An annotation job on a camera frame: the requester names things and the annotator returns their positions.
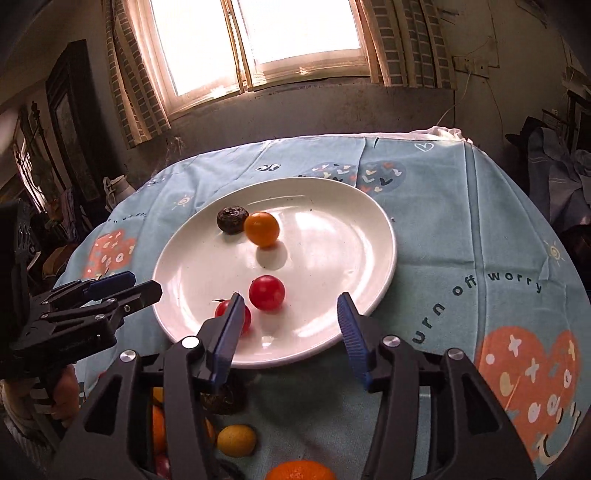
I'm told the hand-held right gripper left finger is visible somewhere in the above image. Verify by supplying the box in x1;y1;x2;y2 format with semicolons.
46;292;246;480

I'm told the white jug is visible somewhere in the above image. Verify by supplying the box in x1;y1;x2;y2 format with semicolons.
102;174;136;206

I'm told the person's left hand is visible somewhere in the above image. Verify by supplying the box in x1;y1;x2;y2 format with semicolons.
50;364;87;422

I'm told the large orange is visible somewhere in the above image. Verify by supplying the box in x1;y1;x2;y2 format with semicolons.
265;460;338;480

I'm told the blue printed tablecloth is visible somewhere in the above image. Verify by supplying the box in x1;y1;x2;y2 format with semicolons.
46;133;588;480

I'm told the window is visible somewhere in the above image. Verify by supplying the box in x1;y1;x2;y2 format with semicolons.
135;0;374;110

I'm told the small orange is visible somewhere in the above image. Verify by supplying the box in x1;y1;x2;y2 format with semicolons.
151;405;167;454

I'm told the white cable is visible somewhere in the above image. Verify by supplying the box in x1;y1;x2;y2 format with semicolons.
435;73;472;126

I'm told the wall socket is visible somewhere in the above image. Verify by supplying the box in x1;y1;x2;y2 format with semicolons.
453;54;491;78

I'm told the white cloth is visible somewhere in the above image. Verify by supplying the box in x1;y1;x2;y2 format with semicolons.
413;126;475;143

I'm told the person's left forearm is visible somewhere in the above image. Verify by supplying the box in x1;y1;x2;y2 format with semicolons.
0;377;58;446

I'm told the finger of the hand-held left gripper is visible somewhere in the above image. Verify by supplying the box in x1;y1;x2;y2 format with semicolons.
39;271;136;307
38;280;164;329

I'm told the orange cherry tomato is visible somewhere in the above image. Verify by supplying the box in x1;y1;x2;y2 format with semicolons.
243;211;281;247

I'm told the checked curtain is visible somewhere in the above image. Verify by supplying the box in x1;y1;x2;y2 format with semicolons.
359;0;459;90
102;0;172;149

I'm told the yellow cherry tomato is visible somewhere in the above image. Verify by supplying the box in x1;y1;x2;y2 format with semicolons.
216;424;257;458

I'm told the white oval plate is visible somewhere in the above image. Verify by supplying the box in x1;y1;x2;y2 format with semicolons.
152;176;398;369

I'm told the red cherry tomato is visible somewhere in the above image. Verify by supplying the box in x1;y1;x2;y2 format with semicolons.
248;274;286;311
212;298;253;336

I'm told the dark brown wrinkled fruit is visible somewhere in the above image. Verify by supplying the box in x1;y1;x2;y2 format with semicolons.
216;206;250;236
203;384;250;416

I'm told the pile of clothes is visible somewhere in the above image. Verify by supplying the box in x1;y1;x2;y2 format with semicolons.
505;115;591;236

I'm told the dark framed picture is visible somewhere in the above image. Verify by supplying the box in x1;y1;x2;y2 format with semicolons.
45;39;103;206

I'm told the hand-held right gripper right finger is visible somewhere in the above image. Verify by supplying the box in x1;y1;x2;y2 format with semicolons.
337;292;539;480

